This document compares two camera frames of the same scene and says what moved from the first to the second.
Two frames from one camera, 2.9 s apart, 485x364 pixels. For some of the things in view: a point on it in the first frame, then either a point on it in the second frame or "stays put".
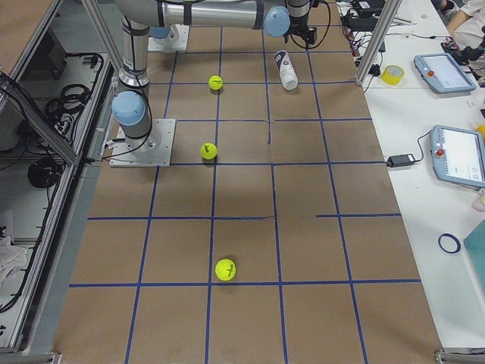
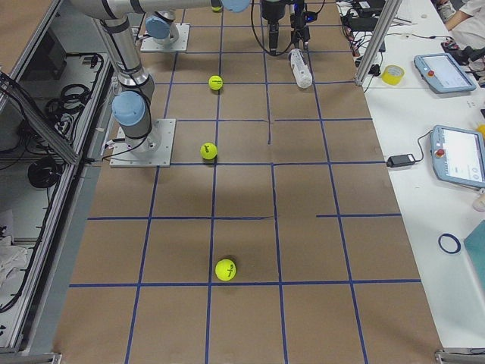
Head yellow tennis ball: x=208 y=151 stays put
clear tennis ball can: x=287 y=70 -> x=302 y=73
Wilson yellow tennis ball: x=225 y=269 stays put
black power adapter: x=400 y=160 stays put
